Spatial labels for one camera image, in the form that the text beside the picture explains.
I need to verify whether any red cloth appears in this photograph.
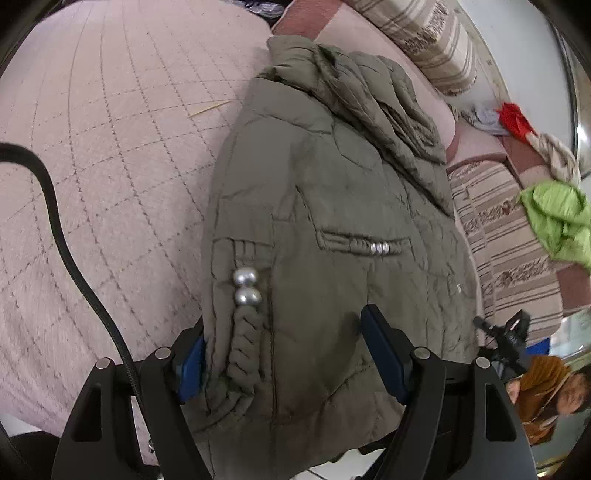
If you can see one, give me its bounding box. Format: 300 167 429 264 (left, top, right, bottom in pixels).
498 102 539 147

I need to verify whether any pink quilted bed cover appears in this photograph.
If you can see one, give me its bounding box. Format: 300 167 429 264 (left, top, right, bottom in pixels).
1 1 270 435

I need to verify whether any olive green quilted jacket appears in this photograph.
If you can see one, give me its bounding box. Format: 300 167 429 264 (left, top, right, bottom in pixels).
185 36 477 479

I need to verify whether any pink rolled bolster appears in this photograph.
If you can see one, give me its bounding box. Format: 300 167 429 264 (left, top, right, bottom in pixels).
271 0 458 157

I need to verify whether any person in orange sweater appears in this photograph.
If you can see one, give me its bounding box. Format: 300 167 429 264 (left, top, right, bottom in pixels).
506 355 590 446

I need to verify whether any lime green garment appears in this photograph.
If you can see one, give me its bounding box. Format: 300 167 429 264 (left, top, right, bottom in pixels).
519 180 591 272

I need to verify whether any striped floral side cushion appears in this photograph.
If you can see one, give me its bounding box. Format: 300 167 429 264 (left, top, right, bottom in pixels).
449 158 590 345

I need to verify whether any grey blue cloth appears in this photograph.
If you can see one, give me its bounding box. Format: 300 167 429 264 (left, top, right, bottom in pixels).
461 105 510 136

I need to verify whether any black camera on tripod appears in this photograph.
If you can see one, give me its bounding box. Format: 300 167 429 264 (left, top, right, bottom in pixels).
473 310 531 382

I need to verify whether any black cable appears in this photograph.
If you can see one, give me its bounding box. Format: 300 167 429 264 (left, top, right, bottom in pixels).
0 142 143 400

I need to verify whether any striped floral pillow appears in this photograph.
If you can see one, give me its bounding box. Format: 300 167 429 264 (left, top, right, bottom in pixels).
349 0 477 96

